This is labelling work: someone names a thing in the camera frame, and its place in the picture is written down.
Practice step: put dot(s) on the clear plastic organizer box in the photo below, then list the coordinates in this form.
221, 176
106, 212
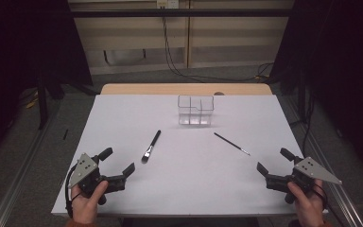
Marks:
195, 115

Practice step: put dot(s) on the person's right hand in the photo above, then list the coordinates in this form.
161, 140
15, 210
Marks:
310, 208

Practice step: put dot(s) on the white table mat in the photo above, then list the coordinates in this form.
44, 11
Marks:
182, 179

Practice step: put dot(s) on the black metal stand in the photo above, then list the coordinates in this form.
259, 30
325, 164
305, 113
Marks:
42, 104

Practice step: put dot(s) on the aluminium floor rail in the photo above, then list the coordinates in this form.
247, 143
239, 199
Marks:
346, 205
19, 186

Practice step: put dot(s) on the black curtain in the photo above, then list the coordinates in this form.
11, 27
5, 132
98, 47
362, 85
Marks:
22, 47
343, 63

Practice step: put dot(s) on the thin black makeup brush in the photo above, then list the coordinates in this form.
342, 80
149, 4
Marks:
230, 143

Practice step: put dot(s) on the person's left hand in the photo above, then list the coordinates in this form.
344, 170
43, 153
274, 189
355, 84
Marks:
83, 209

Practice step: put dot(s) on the small black pen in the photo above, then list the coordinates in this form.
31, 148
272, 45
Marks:
65, 134

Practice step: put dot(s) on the white wall outlet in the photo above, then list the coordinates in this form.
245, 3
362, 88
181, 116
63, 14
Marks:
168, 3

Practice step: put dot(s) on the wooden table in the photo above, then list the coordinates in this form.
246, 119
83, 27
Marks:
154, 89

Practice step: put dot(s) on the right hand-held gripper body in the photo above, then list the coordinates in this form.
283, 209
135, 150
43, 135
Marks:
315, 171

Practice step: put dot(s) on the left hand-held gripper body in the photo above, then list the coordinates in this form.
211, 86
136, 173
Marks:
85, 167

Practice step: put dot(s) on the dark round table grommet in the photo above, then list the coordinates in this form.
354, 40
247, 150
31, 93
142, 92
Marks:
219, 93

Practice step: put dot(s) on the small black wall bracket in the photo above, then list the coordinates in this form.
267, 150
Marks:
106, 58
144, 53

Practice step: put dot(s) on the black horizontal bar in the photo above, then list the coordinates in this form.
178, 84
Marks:
182, 13

